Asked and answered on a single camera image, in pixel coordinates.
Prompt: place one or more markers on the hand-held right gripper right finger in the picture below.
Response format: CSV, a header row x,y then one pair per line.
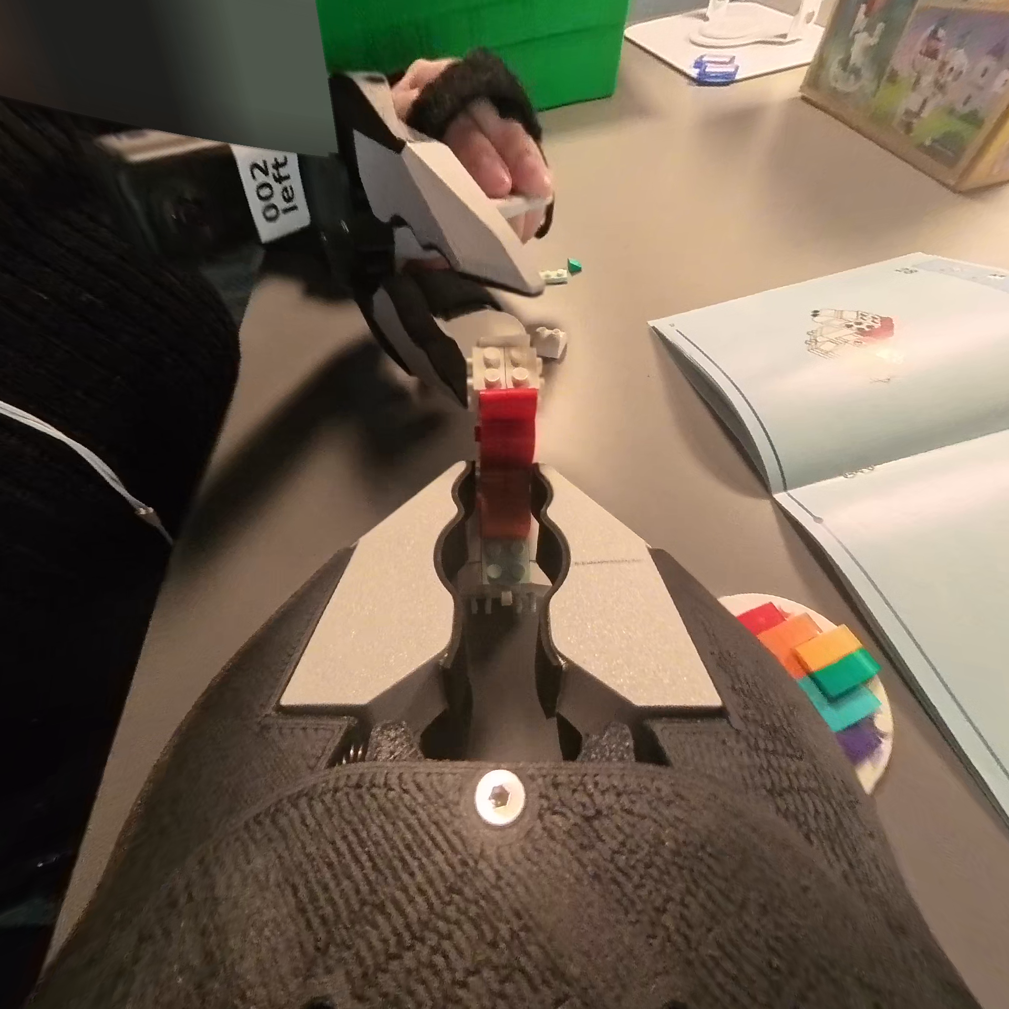
x,y
630,623

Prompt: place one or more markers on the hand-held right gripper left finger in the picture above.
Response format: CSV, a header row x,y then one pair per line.
x,y
370,623

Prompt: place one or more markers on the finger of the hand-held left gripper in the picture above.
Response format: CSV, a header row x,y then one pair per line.
x,y
418,339
465,221

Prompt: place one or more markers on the pale green lego plate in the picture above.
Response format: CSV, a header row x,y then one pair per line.
x,y
554,275

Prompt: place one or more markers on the white and red lego model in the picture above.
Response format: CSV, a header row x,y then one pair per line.
x,y
504,418

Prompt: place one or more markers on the white lego brick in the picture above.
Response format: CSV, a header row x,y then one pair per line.
x,y
552,340

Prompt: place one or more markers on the rainbow lego assembly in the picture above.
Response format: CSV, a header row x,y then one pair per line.
x,y
828,670

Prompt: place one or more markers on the colourful lego box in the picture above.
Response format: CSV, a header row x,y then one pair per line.
x,y
914,87

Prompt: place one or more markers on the person's left hand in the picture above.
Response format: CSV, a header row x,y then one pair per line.
x,y
496,154

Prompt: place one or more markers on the green plastic bin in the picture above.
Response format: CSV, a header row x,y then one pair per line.
x,y
473,47

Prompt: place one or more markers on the small blue and white part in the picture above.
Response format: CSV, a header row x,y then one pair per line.
x,y
713,69

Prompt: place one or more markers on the person's black sweater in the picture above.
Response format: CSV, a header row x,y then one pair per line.
x,y
63,630

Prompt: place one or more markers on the white stand base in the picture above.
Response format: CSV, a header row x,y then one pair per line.
x,y
733,51

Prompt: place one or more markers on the open instruction booklet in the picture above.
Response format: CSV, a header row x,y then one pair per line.
x,y
867,394

